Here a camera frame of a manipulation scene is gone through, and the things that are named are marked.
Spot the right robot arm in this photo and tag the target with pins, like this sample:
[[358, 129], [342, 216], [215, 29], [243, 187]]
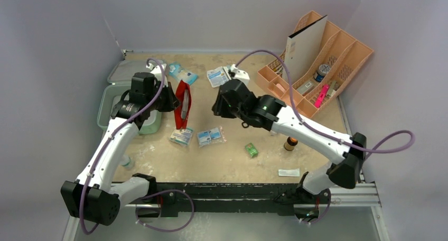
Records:
[[344, 162]]

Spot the green small medicine box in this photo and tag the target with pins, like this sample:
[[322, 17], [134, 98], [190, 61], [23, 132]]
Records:
[[251, 150]]

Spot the clear zip bag of pads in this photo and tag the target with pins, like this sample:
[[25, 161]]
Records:
[[211, 136]]

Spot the green white mask packet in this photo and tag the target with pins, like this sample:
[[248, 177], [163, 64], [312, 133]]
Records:
[[182, 136]]

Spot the brown bottle orange cap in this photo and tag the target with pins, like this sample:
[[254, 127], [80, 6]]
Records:
[[290, 144]]

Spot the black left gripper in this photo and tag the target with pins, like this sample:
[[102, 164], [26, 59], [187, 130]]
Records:
[[172, 102]]

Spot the pink marker in organizer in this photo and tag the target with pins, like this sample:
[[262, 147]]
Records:
[[321, 96]]

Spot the pink desk organizer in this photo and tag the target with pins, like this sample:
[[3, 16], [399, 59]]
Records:
[[340, 56]]

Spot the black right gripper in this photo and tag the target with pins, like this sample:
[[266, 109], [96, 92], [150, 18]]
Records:
[[220, 104]]

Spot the white strip packet front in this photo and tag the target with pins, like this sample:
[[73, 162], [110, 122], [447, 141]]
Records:
[[289, 173]]

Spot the grey box in organizer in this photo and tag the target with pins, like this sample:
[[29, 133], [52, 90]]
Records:
[[305, 87]]

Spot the blue white wipes packet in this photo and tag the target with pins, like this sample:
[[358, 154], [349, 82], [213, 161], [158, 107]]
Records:
[[181, 74]]

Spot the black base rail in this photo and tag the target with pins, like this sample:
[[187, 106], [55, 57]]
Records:
[[283, 199]]

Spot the white gauze dressing packet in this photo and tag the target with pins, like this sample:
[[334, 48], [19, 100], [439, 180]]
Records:
[[218, 76]]

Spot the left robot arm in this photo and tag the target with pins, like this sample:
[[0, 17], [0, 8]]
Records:
[[91, 196]]

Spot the white folder in organizer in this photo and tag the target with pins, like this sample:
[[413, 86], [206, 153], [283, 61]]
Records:
[[303, 46]]

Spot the red first aid pouch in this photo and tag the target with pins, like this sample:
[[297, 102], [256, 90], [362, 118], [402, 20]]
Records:
[[181, 114]]

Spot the pink eraser in organizer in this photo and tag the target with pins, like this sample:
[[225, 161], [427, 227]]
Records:
[[279, 90]]

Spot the mint green storage case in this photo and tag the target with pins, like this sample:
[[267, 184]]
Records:
[[120, 81]]

